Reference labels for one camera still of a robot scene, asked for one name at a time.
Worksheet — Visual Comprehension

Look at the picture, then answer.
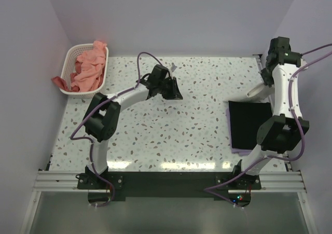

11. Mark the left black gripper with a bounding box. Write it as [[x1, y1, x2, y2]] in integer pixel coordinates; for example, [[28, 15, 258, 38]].
[[157, 77, 183, 100]]

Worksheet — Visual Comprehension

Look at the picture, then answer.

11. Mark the white t-shirt red print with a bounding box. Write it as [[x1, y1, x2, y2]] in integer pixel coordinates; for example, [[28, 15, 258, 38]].
[[243, 84, 274, 102]]

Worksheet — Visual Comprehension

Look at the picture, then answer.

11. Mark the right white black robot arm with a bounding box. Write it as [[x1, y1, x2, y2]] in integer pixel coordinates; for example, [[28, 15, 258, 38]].
[[231, 37, 310, 189]]

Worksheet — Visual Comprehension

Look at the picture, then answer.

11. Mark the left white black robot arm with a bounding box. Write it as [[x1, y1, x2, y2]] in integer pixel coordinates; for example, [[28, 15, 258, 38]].
[[84, 64, 183, 188]]

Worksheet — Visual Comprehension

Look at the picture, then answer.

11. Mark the folded black t-shirt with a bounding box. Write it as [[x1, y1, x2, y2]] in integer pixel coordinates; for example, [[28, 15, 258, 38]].
[[228, 101, 272, 150]]

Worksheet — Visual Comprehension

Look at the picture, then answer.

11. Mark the folded lavender t-shirt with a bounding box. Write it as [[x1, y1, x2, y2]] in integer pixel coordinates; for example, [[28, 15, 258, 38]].
[[226, 108, 251, 156]]

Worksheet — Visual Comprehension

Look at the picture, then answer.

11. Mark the pink crumpled t-shirt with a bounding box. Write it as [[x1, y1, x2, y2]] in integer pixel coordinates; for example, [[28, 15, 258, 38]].
[[71, 40, 107, 92]]

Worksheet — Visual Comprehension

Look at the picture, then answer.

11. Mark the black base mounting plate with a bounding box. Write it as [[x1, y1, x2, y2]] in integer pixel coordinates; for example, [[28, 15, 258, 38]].
[[76, 169, 261, 206]]

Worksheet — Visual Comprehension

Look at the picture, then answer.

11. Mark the white plastic laundry basket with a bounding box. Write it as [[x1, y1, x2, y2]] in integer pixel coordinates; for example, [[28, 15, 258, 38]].
[[60, 44, 109, 99]]

